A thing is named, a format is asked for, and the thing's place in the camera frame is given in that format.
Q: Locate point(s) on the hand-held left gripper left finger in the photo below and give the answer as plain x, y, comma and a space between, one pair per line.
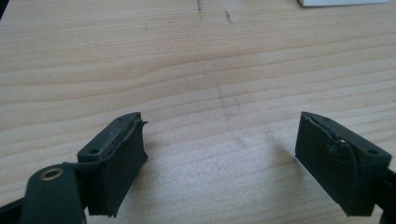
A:
115, 161

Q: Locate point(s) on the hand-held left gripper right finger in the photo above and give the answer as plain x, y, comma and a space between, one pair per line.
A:
336, 168

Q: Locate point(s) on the white flat object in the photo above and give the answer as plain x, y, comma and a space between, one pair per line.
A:
341, 2

